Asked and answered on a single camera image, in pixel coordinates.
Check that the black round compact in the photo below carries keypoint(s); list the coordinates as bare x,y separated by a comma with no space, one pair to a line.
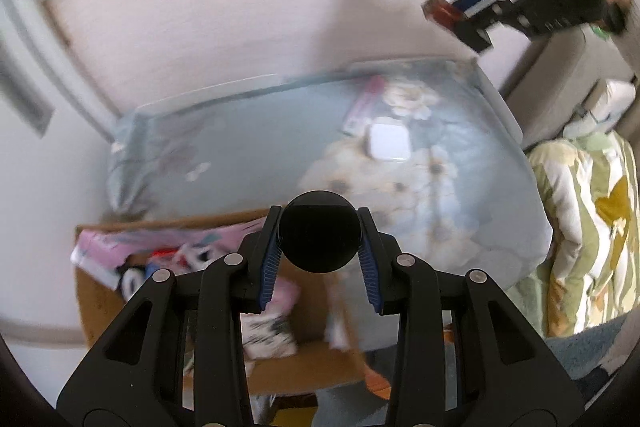
320,232

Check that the brown cardboard box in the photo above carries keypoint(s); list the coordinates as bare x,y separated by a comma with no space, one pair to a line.
320,357

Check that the blue floral tablecloth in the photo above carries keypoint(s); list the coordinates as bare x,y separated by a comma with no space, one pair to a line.
260,157

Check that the green floral quilt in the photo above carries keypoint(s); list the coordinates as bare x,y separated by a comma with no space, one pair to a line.
585,217

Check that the large pink printed bag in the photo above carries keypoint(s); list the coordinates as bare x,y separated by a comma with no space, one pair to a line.
150,239

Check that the pink printed packet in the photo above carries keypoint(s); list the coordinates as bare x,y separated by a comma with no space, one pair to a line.
366,104

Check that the blue fluffy rug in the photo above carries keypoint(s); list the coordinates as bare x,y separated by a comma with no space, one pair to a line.
590,347

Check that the beige padded headboard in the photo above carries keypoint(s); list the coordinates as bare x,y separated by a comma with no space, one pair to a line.
560,92

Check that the white desktop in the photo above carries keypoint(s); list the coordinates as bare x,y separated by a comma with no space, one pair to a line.
506,117

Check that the white square case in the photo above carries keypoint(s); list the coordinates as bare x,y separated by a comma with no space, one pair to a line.
389,139

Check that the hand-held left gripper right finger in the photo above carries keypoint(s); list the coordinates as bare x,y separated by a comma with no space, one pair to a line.
370,269

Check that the red lip gloss tube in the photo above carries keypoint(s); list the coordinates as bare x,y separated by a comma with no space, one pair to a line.
442,9

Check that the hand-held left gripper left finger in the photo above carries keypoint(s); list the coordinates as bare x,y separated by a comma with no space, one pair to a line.
267,269

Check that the white pillow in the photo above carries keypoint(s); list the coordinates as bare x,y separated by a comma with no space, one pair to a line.
612,104

